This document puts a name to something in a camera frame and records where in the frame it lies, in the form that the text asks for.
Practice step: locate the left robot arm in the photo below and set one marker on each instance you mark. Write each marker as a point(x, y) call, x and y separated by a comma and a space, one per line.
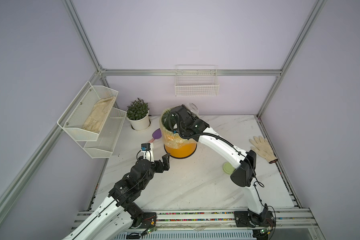
point(118, 211)

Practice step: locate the glass oatmeal jar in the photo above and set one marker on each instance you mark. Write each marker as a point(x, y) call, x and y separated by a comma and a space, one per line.
point(192, 108)

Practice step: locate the lower white mesh shelf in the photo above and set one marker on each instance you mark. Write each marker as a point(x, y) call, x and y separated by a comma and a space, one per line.
point(105, 145)

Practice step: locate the green jar lid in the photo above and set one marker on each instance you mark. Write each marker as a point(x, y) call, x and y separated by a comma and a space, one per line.
point(228, 168)

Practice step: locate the aluminium mounting rail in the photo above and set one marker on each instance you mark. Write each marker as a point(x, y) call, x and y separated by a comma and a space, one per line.
point(200, 223)

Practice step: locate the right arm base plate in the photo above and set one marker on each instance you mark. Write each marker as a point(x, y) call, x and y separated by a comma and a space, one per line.
point(253, 220)

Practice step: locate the upper white mesh shelf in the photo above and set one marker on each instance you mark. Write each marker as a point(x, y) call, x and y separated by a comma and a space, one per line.
point(73, 119)

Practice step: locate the beige cloth in shelf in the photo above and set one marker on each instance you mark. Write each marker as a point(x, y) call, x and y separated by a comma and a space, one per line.
point(98, 115)

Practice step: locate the white work glove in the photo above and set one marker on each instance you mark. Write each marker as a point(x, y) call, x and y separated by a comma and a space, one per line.
point(262, 147)

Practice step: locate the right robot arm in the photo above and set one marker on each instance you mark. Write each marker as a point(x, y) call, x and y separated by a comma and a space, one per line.
point(245, 164)

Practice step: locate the white mesh shelf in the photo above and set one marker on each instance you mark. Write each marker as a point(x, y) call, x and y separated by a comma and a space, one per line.
point(105, 145)
point(73, 119)

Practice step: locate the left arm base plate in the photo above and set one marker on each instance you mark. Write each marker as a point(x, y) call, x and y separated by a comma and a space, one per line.
point(144, 221)

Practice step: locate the orange trash bin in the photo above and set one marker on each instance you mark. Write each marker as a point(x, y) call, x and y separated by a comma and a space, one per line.
point(183, 152)

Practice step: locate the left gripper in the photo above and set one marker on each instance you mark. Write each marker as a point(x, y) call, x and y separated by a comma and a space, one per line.
point(165, 163)

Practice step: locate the white wire wall basket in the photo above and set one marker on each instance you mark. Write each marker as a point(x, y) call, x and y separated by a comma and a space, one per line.
point(196, 81)

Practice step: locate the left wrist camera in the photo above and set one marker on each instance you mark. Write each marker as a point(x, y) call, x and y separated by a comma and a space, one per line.
point(147, 152)

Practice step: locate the potted green plant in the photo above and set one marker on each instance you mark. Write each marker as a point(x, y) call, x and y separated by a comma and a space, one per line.
point(138, 115)

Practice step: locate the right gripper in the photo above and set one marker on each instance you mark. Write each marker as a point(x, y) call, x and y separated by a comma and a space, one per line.
point(194, 118)

